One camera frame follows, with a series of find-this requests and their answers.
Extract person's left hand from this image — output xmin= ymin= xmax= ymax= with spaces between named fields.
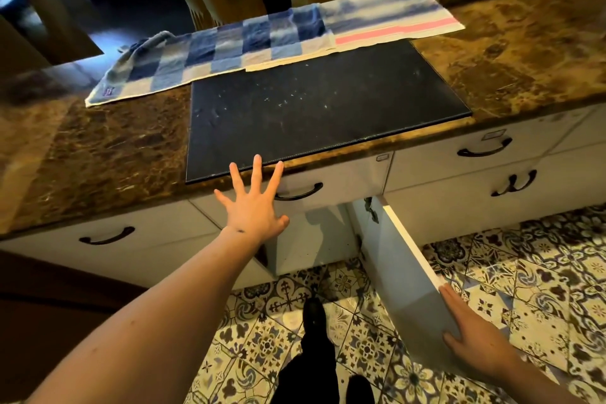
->
xmin=214 ymin=155 xmax=290 ymax=247

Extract person's left forearm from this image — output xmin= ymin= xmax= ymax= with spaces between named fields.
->
xmin=26 ymin=227 xmax=266 ymax=404

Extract white towel with pink stripe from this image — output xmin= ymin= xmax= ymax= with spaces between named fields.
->
xmin=245 ymin=0 xmax=466 ymax=72

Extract black curved drawer handle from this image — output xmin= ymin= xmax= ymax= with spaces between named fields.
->
xmin=274 ymin=182 xmax=324 ymax=202
xmin=457 ymin=137 xmax=513 ymax=158
xmin=79 ymin=226 xmax=136 ymax=246

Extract white drawer front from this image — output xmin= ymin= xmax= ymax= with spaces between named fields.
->
xmin=385 ymin=108 xmax=593 ymax=193
xmin=191 ymin=152 xmax=394 ymax=219
xmin=549 ymin=103 xmax=606 ymax=156
xmin=0 ymin=200 xmax=221 ymax=288

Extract dark brown wooden cabinet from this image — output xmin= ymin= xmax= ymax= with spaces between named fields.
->
xmin=0 ymin=250 xmax=145 ymax=404

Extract black cabinet door handle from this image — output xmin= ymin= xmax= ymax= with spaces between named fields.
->
xmin=514 ymin=169 xmax=538 ymax=192
xmin=490 ymin=175 xmax=518 ymax=197

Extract white cabinet door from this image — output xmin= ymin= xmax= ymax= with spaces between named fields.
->
xmin=348 ymin=195 xmax=467 ymax=371

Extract person's right forearm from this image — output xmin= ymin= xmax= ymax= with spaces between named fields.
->
xmin=492 ymin=355 xmax=587 ymax=404

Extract black cutting mat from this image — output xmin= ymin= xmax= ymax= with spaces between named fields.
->
xmin=185 ymin=39 xmax=472 ymax=184

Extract blue checkered towel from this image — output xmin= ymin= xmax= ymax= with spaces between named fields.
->
xmin=85 ymin=3 xmax=336 ymax=107

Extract black shoe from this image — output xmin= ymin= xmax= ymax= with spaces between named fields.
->
xmin=301 ymin=297 xmax=329 ymax=342

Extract person's right hand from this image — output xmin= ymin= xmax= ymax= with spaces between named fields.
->
xmin=439 ymin=283 xmax=522 ymax=383

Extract black trousers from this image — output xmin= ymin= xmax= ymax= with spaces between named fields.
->
xmin=269 ymin=330 xmax=376 ymax=404

